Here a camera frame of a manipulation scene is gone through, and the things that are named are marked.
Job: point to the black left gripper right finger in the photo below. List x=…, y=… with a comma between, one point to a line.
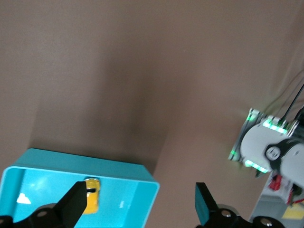
x=204, y=209

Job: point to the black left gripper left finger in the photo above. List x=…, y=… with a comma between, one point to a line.
x=71, y=206

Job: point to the yellow beetle toy car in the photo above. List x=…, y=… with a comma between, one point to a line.
x=93, y=202

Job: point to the teal plastic bin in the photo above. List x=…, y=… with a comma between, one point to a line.
x=118, y=202

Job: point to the red connector cap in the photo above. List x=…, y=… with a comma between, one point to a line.
x=275, y=184

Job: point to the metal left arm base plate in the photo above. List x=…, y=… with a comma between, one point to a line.
x=244, y=129

